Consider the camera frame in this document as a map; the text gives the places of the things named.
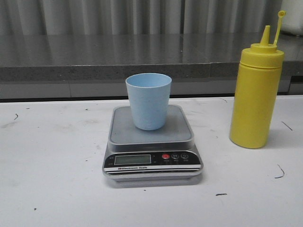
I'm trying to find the light blue plastic cup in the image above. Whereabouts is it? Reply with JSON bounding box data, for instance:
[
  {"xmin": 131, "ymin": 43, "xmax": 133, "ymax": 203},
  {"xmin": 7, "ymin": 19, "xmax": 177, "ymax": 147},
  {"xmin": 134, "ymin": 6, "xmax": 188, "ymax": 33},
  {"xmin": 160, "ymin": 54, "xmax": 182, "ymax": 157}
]
[{"xmin": 125, "ymin": 73, "xmax": 172, "ymax": 131}]

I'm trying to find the grey curtain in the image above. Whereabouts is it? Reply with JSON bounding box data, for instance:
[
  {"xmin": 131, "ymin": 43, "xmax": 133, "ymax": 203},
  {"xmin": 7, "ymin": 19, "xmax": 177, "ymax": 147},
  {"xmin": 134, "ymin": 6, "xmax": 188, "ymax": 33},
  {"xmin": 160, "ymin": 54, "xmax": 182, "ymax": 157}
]
[{"xmin": 0, "ymin": 0, "xmax": 282, "ymax": 35}]

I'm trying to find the white blender appliance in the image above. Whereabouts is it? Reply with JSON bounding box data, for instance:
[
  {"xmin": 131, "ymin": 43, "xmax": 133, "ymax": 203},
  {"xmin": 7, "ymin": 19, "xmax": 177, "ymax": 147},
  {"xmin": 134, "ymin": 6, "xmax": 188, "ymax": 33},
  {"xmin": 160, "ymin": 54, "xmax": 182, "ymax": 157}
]
[{"xmin": 281, "ymin": 0, "xmax": 303, "ymax": 36}]

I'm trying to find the silver electronic kitchen scale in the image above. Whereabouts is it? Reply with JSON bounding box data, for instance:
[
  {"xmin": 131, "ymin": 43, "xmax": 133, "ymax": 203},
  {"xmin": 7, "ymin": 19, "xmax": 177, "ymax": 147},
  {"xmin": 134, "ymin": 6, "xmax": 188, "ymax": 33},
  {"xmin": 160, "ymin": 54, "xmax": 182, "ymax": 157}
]
[{"xmin": 102, "ymin": 105, "xmax": 204, "ymax": 182}]

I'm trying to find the grey stone counter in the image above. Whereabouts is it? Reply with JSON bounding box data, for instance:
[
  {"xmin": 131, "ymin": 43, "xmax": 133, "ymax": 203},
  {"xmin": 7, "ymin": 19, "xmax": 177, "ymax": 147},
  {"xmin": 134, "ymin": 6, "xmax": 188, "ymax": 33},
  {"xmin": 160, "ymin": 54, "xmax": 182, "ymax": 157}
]
[{"xmin": 0, "ymin": 33, "xmax": 303, "ymax": 99}]

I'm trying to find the yellow squeeze bottle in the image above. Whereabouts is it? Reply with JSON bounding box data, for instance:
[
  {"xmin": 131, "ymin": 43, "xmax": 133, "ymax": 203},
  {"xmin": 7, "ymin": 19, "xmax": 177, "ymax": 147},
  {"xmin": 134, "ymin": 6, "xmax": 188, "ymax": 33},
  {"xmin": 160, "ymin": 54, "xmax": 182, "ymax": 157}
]
[{"xmin": 229, "ymin": 10, "xmax": 286, "ymax": 148}]

